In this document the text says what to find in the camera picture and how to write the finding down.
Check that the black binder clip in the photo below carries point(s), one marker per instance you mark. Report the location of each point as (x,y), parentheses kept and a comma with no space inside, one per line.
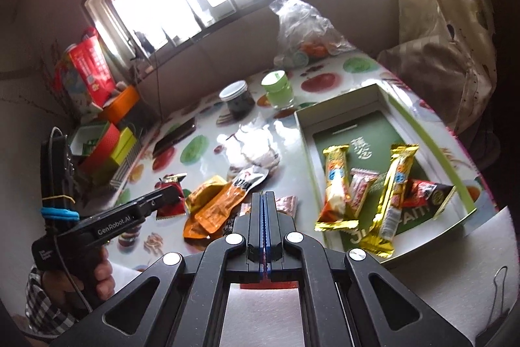
(487,337)

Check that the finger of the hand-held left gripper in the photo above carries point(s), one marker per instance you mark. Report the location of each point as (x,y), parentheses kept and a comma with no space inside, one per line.
(167,210)
(166,195)

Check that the black phone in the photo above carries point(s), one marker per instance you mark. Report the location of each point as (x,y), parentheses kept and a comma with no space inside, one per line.
(174,135)

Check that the person's left forearm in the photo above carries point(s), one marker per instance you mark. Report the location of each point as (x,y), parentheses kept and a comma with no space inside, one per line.
(36,302)

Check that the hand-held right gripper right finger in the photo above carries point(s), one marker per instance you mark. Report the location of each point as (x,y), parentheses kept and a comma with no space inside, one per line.
(271,217)

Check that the crumpled white plastic wrapper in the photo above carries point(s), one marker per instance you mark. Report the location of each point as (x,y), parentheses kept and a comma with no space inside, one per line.
(252,148)

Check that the red and black triangular packet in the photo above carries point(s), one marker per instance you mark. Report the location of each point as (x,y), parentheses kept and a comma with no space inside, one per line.
(430,194)

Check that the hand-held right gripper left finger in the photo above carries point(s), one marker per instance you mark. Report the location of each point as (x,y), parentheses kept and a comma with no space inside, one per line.
(256,217)

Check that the green cardboard box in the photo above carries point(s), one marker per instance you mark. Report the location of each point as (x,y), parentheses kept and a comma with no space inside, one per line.
(365,131)

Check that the striped box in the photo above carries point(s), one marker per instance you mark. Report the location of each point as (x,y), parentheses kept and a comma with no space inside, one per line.
(126,170)

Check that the small brown snack packet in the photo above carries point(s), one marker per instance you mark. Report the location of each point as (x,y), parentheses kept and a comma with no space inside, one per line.
(288,204)

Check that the red box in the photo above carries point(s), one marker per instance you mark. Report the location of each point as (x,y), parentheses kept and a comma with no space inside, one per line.
(103,148)

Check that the golden bar snack packet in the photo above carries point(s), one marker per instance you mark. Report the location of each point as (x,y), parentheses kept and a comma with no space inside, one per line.
(392,200)
(335,184)

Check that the orange box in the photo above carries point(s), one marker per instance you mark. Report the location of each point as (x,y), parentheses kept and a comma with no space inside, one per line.
(122,105)

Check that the food print tablecloth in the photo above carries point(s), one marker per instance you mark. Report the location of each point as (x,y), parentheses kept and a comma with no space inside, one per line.
(284,135)

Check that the clear plastic bag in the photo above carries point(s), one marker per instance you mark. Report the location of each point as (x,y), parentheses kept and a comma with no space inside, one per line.
(304,26)

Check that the person's left hand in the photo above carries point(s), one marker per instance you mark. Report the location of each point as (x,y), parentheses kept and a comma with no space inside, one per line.
(106,278)

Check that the dark jar with white lid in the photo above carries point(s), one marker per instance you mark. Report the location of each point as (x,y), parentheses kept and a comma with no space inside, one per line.
(239,103)

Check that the cream dotted curtain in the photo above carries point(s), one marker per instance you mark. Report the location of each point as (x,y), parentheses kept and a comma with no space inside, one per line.
(438,26)

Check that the white foam sheet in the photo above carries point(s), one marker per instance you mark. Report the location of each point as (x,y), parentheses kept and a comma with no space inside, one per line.
(447,290)

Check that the small red snack packet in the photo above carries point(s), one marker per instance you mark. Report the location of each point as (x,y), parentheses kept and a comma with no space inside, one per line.
(170,179)

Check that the open white box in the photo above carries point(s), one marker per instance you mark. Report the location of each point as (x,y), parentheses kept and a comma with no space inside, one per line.
(87,137)

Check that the pink snack packet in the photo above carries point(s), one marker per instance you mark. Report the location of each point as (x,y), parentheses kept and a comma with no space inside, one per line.
(361,188)

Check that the green lidded jar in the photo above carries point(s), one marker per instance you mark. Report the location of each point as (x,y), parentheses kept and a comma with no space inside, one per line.
(278,91)

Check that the small green box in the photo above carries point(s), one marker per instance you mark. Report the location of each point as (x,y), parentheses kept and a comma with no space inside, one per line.
(124,143)

